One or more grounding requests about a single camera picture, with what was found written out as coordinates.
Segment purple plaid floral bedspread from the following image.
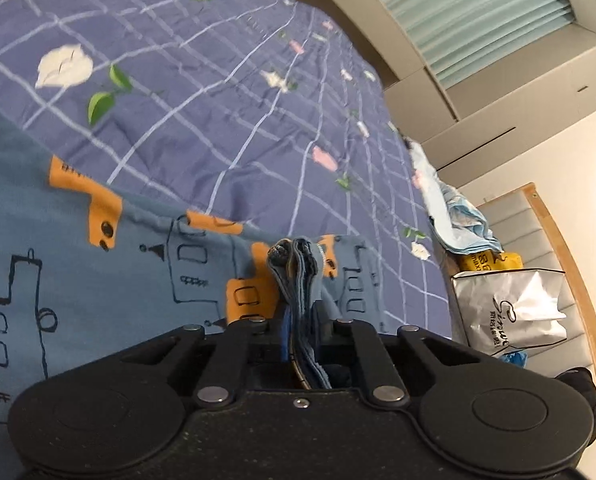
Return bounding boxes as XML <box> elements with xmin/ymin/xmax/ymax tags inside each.
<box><xmin>0</xmin><ymin>0</ymin><xmax>451</xmax><ymax>336</ymax></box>

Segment wood framed padded headboard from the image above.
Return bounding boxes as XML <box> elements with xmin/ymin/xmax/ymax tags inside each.
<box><xmin>476</xmin><ymin>182</ymin><xmax>596</xmax><ymax>434</ymax></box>

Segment yellow packaged item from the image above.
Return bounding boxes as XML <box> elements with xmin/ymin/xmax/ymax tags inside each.
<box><xmin>456</xmin><ymin>250</ymin><xmax>524</xmax><ymax>272</ymax></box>

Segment teal pleated curtain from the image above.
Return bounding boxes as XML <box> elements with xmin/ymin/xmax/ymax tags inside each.
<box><xmin>380</xmin><ymin>0</ymin><xmax>575</xmax><ymax>89</ymax></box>

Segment blue patterned children's pants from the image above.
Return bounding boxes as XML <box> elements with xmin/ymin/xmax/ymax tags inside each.
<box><xmin>0</xmin><ymin>114</ymin><xmax>399</xmax><ymax>479</ymax></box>

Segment light blue white cloth pile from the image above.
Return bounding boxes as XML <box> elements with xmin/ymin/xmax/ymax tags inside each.
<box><xmin>404</xmin><ymin>138</ymin><xmax>503</xmax><ymax>255</ymax></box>

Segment white printed plastic bag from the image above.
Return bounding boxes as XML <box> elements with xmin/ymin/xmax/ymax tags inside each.
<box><xmin>452</xmin><ymin>269</ymin><xmax>567</xmax><ymax>356</ymax></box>

